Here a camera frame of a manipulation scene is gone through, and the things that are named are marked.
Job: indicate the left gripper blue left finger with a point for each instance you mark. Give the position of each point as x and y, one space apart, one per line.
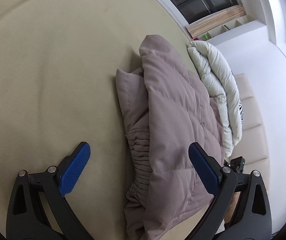
38 208

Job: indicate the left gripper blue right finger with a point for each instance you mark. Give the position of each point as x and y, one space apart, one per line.
251 218

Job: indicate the mauve hooded puffer coat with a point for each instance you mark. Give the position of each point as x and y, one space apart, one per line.
165 108

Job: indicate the person's right hand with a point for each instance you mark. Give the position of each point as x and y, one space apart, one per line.
232 207

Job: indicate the beige padded headboard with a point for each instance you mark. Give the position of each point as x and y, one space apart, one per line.
253 146

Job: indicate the zebra print pillow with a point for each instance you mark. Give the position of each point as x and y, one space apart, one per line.
240 107

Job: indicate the white folded duvet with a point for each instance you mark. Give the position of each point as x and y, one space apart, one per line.
216 74

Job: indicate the right beige curtain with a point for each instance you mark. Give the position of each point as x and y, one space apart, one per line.
215 20

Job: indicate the right built-in shelf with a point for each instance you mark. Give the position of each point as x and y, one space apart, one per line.
232 28

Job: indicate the bed with olive sheet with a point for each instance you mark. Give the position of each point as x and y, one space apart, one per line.
58 62

